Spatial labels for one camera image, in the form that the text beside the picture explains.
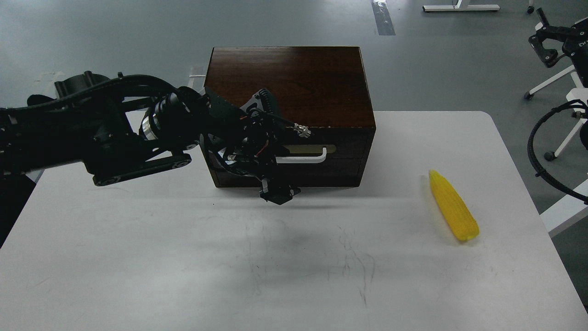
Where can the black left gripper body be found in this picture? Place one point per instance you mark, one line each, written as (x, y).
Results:
(244, 142)

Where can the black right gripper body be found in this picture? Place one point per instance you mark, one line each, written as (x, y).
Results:
(576, 47)

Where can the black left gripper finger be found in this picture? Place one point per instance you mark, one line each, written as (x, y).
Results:
(274, 191)
(290, 191)

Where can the wooden drawer with white handle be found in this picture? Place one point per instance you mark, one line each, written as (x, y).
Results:
(321, 161)

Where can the yellow corn cob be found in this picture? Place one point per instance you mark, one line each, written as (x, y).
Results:
(457, 215)

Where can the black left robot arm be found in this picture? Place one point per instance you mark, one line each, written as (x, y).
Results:
(138, 125)

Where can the dark wooden drawer cabinet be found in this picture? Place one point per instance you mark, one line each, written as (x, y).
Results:
(322, 87)

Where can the white desk base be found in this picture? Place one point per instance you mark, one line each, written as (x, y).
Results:
(463, 6)

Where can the grey floor tape strip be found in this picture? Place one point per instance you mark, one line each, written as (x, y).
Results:
(384, 25)

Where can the white table edge right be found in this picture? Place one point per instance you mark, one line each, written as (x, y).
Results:
(563, 214)

